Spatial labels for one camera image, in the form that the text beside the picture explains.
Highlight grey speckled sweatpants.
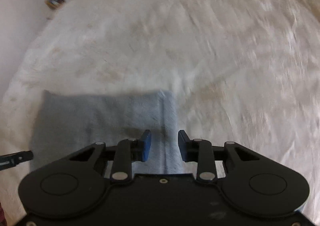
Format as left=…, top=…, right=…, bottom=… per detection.
left=29, top=91, right=185, bottom=174

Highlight cream floral embroidered bedspread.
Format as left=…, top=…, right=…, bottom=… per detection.
left=1, top=0, right=319, bottom=223

